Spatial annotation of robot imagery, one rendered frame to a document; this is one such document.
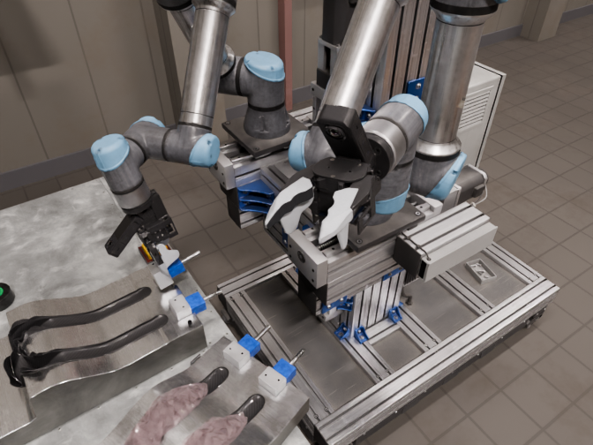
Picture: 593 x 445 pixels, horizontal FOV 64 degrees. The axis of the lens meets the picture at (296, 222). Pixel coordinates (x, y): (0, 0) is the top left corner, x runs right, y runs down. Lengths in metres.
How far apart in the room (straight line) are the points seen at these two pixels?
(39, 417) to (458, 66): 1.08
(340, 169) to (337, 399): 1.32
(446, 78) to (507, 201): 2.29
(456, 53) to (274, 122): 0.71
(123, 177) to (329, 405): 1.11
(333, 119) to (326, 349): 1.46
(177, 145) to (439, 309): 1.42
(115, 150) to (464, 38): 0.70
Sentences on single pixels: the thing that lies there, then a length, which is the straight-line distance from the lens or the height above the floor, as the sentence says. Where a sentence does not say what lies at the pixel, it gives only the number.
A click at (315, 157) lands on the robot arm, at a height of 1.36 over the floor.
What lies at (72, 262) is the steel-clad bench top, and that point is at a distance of 1.56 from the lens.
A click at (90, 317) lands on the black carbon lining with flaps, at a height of 0.88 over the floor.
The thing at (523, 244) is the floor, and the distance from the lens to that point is 2.92.
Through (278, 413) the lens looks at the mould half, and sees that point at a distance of 1.07.
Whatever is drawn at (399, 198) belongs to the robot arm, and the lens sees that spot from 0.81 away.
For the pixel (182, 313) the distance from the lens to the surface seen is 1.18.
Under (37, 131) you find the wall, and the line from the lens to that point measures 3.39.
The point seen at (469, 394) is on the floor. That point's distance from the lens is 2.19.
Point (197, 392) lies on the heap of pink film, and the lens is 1.08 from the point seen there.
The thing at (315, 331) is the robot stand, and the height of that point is 0.21.
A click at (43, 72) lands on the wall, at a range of 3.26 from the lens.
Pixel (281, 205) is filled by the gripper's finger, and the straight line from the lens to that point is 0.56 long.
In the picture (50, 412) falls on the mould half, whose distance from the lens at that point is 1.18.
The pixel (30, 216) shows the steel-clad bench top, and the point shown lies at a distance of 1.80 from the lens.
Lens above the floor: 1.80
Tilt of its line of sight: 41 degrees down
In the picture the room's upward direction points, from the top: straight up
